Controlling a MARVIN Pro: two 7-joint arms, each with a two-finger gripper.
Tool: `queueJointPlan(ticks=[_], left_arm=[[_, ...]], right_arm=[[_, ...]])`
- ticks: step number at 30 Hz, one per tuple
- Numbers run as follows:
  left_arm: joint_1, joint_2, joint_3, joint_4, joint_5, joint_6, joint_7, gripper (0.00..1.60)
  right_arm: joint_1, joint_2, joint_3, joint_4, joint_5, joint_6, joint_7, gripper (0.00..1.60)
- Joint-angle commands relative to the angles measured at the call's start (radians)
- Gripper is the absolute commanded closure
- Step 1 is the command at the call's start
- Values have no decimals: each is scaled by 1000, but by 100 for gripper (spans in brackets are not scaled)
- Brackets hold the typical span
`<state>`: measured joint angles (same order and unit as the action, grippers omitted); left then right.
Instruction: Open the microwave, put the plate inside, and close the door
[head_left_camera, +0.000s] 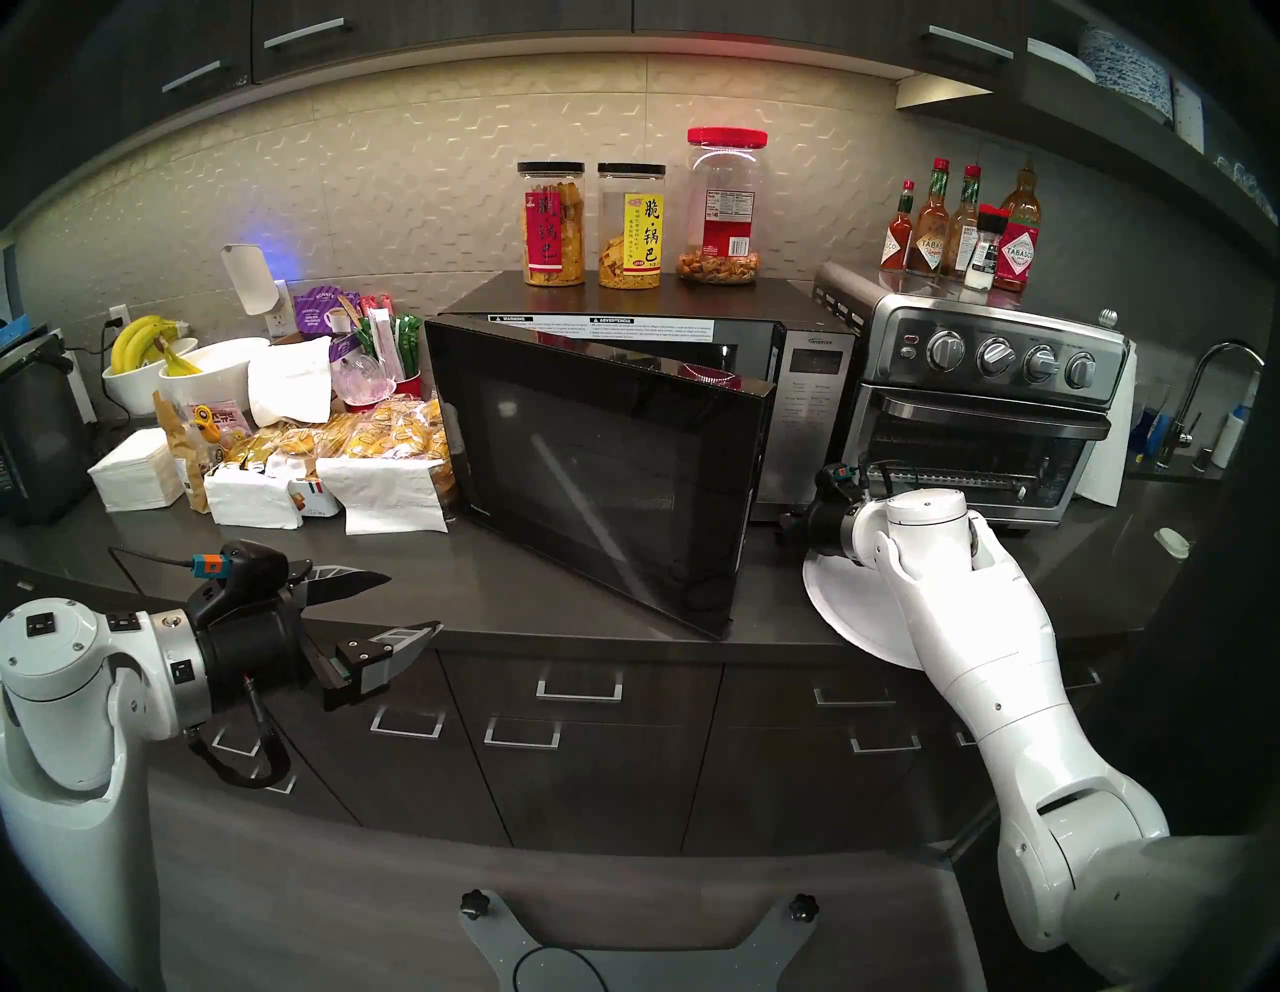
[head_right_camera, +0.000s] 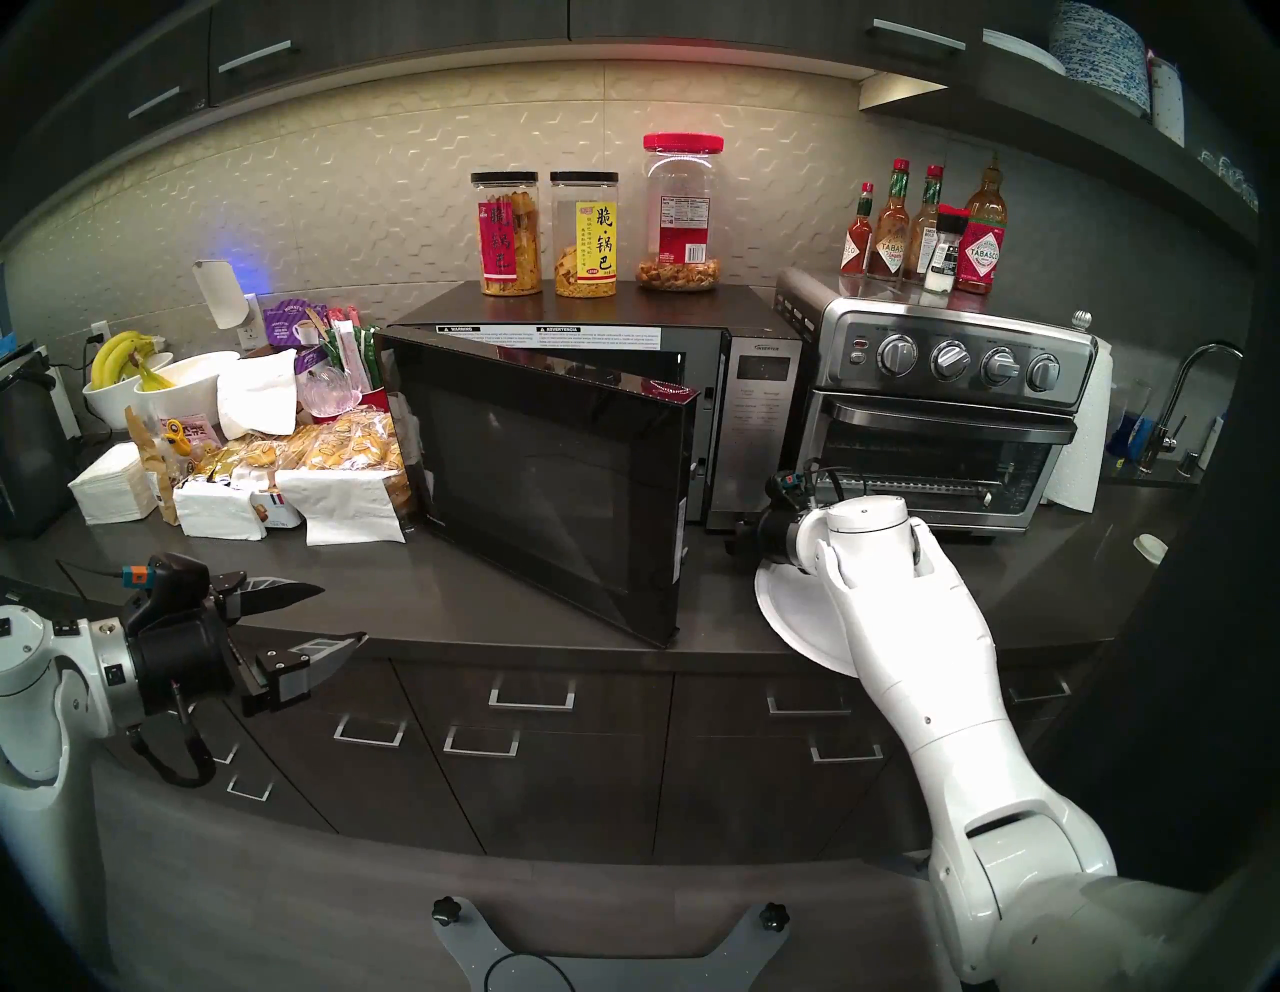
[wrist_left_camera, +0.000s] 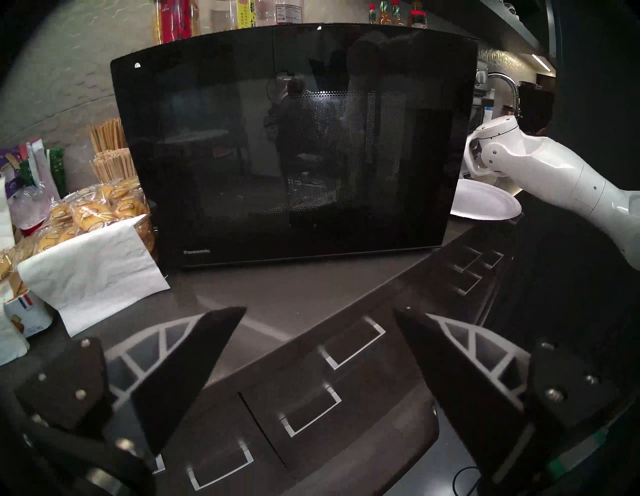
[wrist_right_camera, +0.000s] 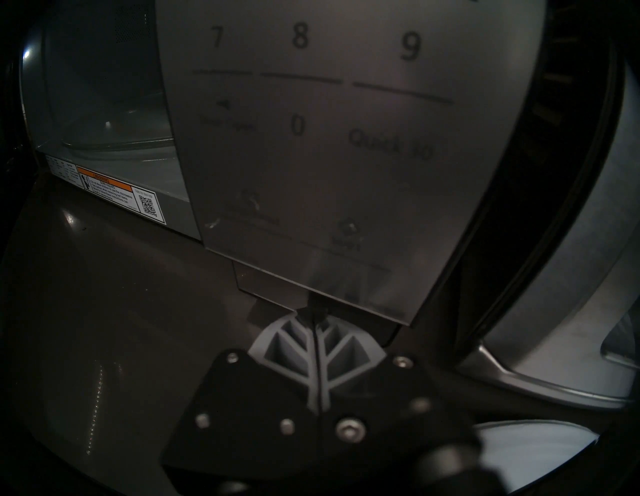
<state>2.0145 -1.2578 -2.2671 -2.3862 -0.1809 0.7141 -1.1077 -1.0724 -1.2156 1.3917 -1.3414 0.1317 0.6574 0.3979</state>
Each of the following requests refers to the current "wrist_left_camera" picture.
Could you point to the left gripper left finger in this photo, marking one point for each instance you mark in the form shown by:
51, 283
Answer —
175, 380

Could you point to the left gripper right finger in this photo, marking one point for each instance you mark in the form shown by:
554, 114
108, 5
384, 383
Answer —
465, 400

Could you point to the white round plate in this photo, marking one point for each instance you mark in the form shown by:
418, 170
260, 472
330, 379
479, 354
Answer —
485, 202

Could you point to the black glass microwave door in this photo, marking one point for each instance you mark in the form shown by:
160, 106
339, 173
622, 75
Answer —
300, 175

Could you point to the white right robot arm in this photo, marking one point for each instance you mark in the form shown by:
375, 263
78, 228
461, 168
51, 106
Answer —
560, 170

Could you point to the dark wood drawer front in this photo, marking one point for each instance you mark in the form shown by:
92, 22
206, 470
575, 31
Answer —
462, 260
350, 430
470, 287
225, 440
360, 360

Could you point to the white box French flag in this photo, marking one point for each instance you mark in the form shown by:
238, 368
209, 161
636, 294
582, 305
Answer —
27, 312

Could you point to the wrapped pastry heap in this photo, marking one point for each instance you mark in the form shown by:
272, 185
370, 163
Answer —
95, 210

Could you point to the red cup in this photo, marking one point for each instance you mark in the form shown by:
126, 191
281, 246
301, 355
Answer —
32, 230

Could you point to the wooden stirrer bundle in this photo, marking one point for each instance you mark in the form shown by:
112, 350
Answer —
115, 165
107, 135

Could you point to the clear plastic cutlery bundle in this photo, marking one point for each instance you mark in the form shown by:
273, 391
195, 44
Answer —
30, 207

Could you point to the green sachets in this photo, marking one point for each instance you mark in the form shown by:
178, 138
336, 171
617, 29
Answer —
56, 170

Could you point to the white pink sachets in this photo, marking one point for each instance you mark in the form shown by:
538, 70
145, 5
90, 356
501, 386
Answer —
37, 160

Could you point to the chrome sink faucet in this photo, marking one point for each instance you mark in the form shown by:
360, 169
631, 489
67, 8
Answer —
512, 90

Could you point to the snack jar red label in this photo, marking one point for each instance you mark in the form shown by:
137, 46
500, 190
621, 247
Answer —
172, 22

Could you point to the clear jar red lid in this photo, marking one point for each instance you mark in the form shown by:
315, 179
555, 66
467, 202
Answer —
289, 12

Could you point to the large Tabasco bottle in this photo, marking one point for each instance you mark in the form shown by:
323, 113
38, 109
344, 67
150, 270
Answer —
417, 17

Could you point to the olive sauce bottle green neck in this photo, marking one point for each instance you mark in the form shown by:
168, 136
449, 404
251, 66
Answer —
397, 12

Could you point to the small red hot sauce bottle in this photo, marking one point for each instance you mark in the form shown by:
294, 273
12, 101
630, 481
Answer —
372, 15

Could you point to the dark open wall shelf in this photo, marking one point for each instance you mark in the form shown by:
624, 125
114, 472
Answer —
515, 30

